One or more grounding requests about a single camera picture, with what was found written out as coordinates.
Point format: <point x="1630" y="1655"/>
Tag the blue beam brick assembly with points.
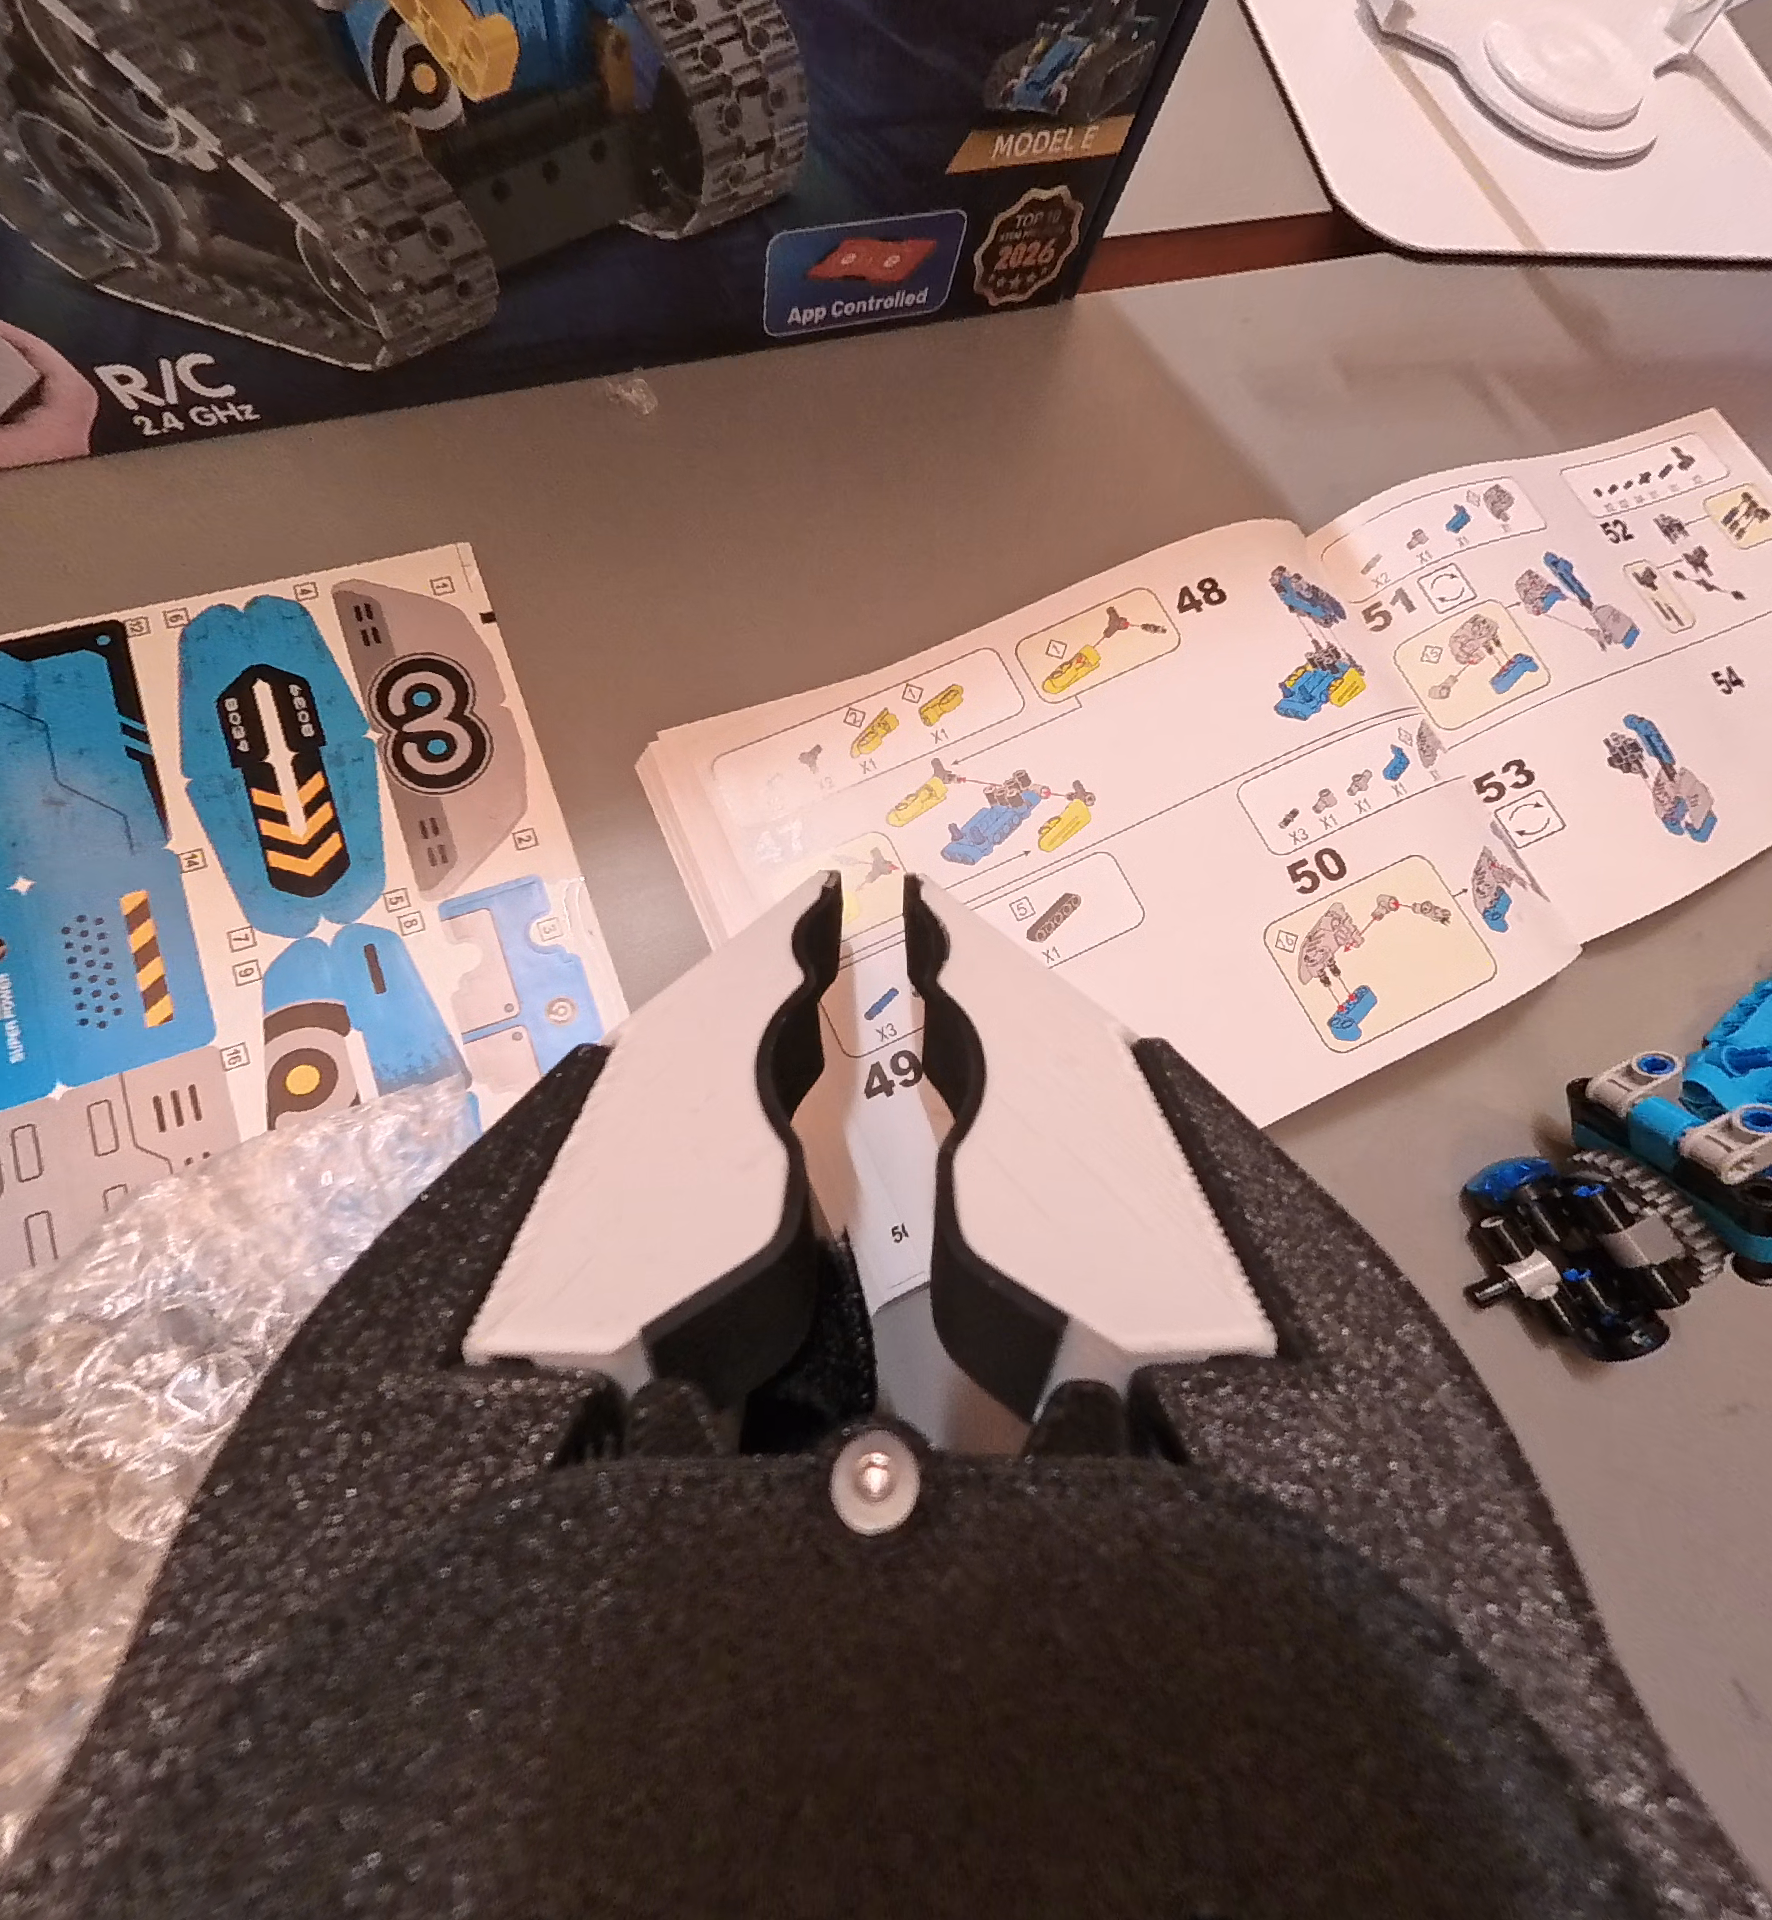
<point x="1756" y="1036"/>

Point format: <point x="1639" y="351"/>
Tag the small black blue gear assembly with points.
<point x="1622" y="1186"/>

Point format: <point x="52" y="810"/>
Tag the robot kit box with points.
<point x="376" y="150"/>

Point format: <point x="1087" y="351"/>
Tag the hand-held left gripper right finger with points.
<point x="1112" y="1186"/>

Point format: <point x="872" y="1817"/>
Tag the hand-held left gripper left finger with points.
<point x="647" y="1186"/>

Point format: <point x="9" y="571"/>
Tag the instruction booklet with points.
<point x="1201" y="721"/>

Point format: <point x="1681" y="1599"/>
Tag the small clear plastic scrap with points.
<point x="632" y="393"/>

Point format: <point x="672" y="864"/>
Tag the clear bag of parts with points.
<point x="17" y="1424"/>

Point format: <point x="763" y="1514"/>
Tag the grey desk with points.
<point x="1577" y="1500"/>

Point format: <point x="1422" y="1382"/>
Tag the blue sticker sheet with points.
<point x="77" y="825"/>

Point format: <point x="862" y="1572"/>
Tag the white folding stand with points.
<point x="1425" y="150"/>

